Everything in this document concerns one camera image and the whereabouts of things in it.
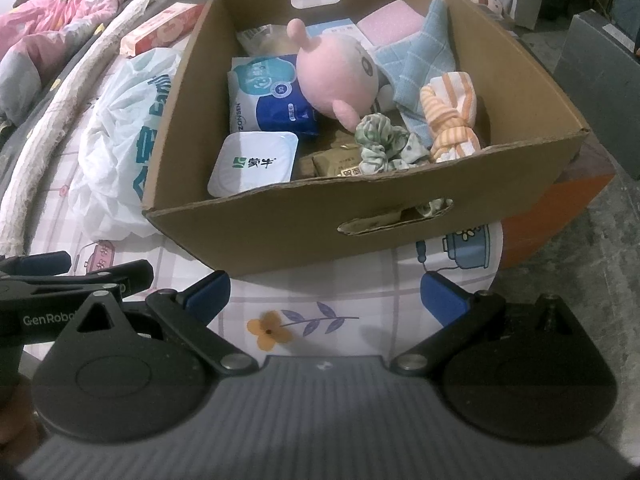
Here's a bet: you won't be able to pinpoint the white blue tissue pack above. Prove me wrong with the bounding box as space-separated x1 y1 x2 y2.
306 18 374 51

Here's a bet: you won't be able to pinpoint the light blue towel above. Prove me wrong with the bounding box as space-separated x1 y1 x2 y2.
373 0 457 148

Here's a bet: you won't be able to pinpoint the white plastic bag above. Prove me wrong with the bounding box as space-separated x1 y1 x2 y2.
68 48 182 240

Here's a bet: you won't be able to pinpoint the red wet wipes pack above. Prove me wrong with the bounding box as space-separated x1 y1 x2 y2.
119 2 204 58

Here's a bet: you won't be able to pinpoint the teal sponge pack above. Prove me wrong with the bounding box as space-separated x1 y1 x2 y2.
236 24 298 58

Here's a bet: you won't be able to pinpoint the orange striped socks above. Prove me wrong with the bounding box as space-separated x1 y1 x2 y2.
420 72 482 162

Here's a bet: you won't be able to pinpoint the grey cabinet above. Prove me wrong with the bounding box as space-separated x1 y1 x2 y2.
553 10 639 179

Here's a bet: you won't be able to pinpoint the pink sponge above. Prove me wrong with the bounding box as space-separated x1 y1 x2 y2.
356 0 424 47

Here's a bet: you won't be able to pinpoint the green scrunchie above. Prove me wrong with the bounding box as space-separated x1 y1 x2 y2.
354 112 454 219

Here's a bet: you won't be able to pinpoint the pink grey quilt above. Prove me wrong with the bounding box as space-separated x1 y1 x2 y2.
1 0 126 126

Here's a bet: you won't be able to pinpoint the brown cardboard box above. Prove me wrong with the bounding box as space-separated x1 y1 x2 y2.
142 0 589 277

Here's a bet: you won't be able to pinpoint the white strawberry tissue pack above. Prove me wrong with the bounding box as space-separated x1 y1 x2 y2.
207 131 298 198

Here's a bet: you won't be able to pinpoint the white fuzzy blanket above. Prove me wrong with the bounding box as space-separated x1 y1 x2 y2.
1 0 158 257

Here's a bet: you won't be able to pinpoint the pink plush toy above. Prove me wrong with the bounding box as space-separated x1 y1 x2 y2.
286 18 380 133

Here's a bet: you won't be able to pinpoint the person left hand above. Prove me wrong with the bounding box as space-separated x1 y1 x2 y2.
0 376 40 466

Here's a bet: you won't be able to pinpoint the gold foil pack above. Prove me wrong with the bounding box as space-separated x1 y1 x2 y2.
293 144 361 180

